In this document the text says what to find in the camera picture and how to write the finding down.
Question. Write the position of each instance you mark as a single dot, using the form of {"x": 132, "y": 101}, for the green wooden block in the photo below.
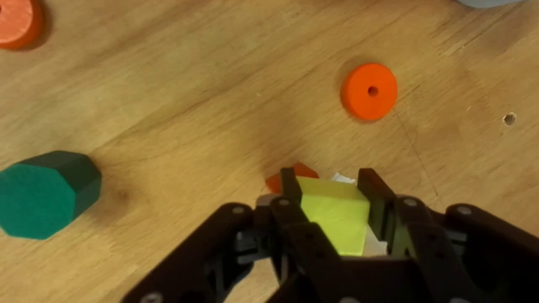
{"x": 44, "y": 195}

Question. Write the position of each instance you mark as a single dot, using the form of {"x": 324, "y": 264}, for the grey measuring cup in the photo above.
{"x": 489, "y": 2}

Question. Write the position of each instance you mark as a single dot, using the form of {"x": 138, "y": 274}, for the orange wooden disc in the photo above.
{"x": 14, "y": 22}
{"x": 359, "y": 103}

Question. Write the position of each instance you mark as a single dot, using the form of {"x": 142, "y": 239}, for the yellow wooden block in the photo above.
{"x": 337, "y": 219}

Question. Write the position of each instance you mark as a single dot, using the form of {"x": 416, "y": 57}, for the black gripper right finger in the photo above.
{"x": 448, "y": 252}

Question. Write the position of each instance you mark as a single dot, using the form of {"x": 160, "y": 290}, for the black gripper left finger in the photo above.
{"x": 236, "y": 252}

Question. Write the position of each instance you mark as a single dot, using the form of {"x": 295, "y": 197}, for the small yellow object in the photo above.
{"x": 273, "y": 182}

